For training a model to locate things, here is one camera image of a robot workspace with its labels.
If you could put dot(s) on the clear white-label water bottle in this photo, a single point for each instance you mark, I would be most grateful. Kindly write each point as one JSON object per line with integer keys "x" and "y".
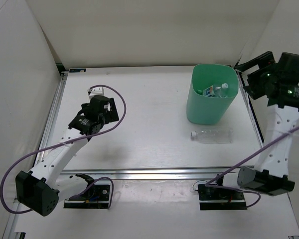
{"x": 208, "y": 92}

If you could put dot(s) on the clear empty plastic bottle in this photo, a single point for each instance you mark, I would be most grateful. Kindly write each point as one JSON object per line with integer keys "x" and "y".
{"x": 213, "y": 135}

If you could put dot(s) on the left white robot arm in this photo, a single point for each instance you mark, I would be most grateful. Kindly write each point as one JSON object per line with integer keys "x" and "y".
{"x": 40, "y": 189}

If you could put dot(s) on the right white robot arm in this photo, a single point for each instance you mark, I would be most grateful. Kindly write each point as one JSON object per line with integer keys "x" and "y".
{"x": 279, "y": 82}

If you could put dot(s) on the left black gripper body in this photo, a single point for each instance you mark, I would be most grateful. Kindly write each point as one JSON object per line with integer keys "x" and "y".
{"x": 103, "y": 119}

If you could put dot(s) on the aluminium frame rail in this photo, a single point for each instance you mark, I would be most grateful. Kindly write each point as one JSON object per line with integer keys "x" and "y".
{"x": 196, "y": 173}

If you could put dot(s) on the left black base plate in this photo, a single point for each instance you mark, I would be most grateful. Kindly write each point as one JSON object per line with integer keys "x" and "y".
{"x": 96, "y": 198}

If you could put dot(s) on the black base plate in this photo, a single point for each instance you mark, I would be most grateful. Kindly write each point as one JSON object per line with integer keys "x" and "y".
{"x": 214, "y": 199}
{"x": 96, "y": 198}

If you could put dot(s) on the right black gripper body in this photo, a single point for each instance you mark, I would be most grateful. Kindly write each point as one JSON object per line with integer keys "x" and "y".
{"x": 267, "y": 75}

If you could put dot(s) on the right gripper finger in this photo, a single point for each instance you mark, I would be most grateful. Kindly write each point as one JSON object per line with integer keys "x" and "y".
{"x": 261, "y": 61}
{"x": 254, "y": 92}

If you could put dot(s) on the blue-label water bottle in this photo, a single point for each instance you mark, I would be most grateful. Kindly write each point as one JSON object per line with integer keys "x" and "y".
{"x": 221, "y": 90}

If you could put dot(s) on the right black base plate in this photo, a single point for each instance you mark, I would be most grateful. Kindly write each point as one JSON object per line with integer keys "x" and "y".
{"x": 214, "y": 199}

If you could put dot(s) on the green plastic bin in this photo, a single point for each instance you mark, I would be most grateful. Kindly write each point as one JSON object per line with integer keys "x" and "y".
{"x": 209, "y": 110}

